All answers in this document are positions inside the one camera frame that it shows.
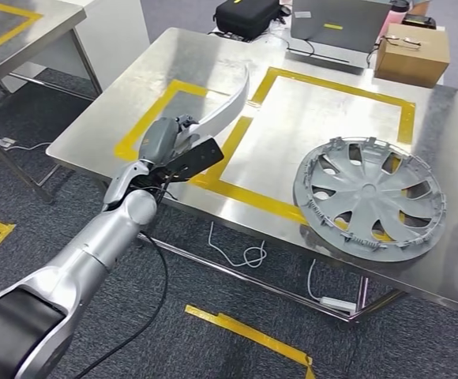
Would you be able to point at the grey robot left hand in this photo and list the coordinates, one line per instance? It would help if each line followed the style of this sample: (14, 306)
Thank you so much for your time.
(162, 141)

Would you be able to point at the white curved car part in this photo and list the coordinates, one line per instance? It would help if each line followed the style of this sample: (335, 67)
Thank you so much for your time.
(233, 107)

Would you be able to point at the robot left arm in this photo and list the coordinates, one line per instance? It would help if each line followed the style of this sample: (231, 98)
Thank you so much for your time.
(94, 251)

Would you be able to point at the steel workbench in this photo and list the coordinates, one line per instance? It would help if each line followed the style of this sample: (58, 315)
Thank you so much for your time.
(197, 57)

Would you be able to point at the yellow tape small rectangle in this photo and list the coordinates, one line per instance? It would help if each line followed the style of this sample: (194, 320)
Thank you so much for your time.
(146, 117)

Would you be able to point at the white cabinet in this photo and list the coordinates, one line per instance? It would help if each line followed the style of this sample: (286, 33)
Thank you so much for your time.
(110, 42)

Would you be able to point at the black zipper case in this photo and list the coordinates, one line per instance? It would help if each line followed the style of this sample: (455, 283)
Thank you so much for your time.
(245, 18)

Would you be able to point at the white desk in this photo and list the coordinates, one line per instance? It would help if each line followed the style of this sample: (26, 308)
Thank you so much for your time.
(280, 44)

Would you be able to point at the black computer mouse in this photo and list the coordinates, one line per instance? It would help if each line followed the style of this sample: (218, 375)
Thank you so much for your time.
(286, 10)

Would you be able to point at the steel table with yellow tape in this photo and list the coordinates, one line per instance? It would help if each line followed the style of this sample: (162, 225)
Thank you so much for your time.
(15, 42)

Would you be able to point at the yellow tape large rectangle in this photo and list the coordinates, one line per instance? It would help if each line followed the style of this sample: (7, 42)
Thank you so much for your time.
(332, 87)

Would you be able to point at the grey laptop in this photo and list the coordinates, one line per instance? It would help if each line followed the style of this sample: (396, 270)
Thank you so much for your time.
(339, 31)

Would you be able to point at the grey wheel hubcap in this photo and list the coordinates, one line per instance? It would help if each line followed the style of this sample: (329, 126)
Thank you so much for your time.
(371, 188)

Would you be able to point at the pink bottle with black lid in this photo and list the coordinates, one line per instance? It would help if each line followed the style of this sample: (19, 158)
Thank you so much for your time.
(391, 23)

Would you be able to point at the brown cardboard box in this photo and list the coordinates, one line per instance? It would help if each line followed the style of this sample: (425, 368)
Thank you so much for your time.
(410, 65)

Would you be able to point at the eyeglasses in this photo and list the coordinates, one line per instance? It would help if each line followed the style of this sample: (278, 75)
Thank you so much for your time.
(412, 44)

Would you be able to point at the black device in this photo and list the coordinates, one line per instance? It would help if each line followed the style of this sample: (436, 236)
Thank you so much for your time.
(418, 22)

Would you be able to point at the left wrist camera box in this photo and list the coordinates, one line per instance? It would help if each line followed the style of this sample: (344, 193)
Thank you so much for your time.
(197, 157)

